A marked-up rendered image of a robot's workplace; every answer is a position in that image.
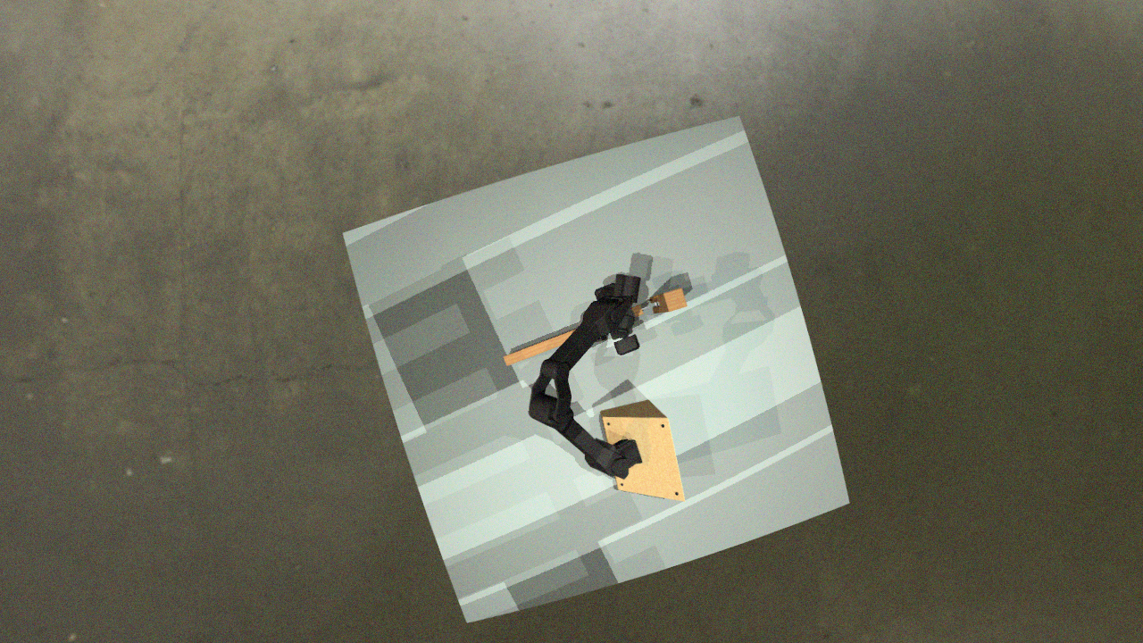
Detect wooden post with slot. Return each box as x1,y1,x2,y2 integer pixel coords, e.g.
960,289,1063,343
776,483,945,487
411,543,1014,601
649,288,687,313

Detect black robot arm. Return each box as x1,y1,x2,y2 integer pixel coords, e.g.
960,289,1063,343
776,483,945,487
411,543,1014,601
528,274,642,480

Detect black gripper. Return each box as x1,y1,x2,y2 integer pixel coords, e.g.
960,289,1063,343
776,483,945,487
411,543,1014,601
596,283,640,355

